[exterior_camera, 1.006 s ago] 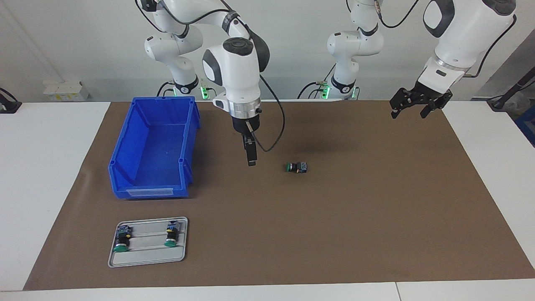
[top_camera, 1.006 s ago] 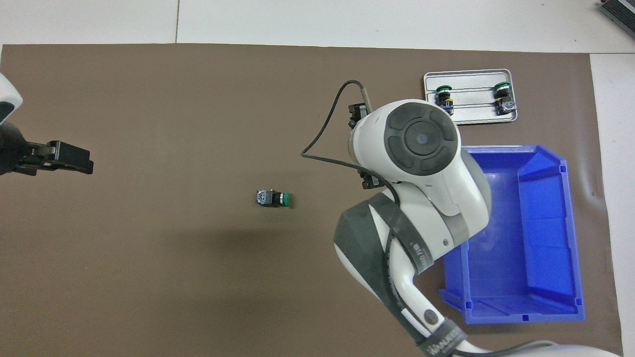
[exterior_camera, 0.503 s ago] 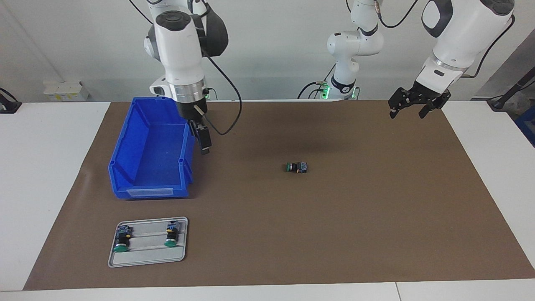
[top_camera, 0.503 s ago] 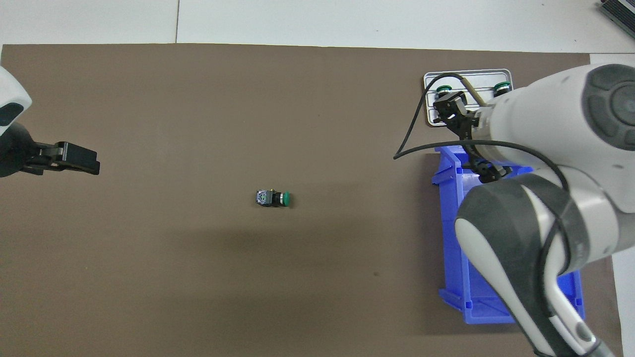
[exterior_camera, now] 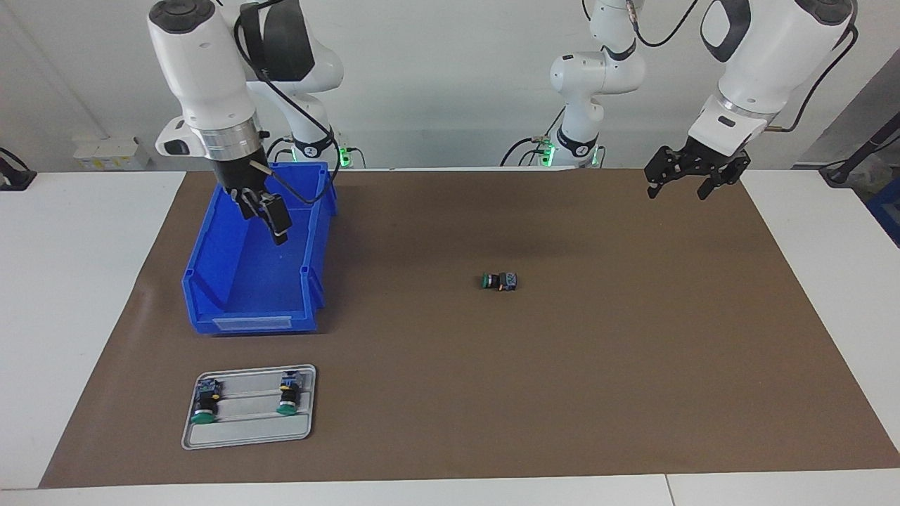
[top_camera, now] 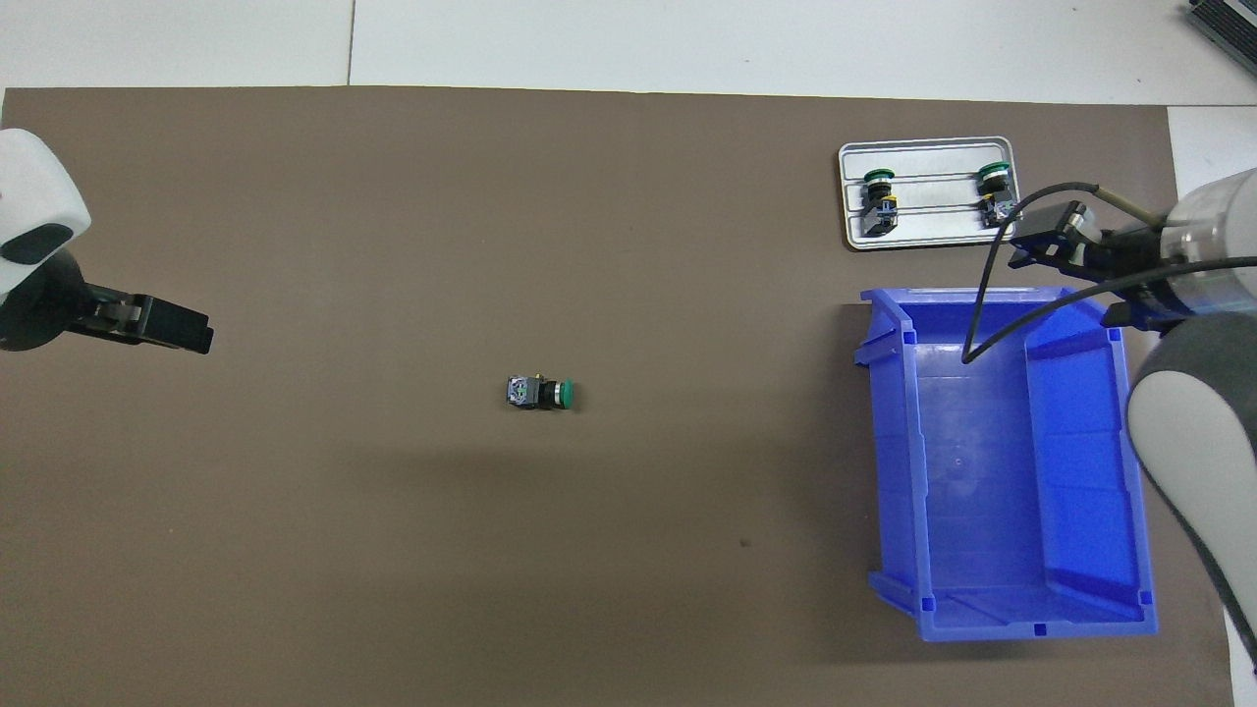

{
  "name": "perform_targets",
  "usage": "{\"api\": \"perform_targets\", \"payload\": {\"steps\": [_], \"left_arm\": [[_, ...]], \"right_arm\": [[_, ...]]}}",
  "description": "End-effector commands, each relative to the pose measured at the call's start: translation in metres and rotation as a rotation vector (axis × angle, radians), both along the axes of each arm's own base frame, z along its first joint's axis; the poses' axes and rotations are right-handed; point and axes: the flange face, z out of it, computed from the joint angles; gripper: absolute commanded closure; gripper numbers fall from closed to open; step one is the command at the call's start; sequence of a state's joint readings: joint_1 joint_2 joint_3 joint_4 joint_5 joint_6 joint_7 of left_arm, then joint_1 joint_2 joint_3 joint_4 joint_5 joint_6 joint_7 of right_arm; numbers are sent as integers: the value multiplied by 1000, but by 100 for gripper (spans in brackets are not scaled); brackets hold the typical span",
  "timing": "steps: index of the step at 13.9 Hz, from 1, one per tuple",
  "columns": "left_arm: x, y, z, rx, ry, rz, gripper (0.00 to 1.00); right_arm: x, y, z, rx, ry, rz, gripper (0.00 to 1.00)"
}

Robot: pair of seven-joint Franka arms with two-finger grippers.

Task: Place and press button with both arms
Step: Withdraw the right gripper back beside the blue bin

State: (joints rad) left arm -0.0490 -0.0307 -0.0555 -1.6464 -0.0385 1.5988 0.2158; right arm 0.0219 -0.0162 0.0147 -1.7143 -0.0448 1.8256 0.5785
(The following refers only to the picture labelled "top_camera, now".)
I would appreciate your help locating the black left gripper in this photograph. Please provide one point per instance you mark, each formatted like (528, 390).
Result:
(49, 304)

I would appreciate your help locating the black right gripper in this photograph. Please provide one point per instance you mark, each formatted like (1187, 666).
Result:
(1129, 257)

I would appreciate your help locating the green push button switch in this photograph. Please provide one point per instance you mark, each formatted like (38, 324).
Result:
(997, 196)
(881, 206)
(535, 393)

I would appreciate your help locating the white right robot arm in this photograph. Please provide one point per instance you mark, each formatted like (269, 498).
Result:
(1188, 422)

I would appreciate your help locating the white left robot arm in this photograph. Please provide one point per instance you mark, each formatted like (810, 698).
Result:
(34, 187)

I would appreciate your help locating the grey metal tray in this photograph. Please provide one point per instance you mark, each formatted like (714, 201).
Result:
(933, 226)

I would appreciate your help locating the brown table mat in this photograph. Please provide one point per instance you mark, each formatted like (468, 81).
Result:
(393, 245)

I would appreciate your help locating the blue plastic storage bin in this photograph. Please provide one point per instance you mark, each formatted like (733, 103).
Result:
(982, 491)

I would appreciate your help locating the grey ribbed device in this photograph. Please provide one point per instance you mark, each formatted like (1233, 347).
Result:
(1228, 20)

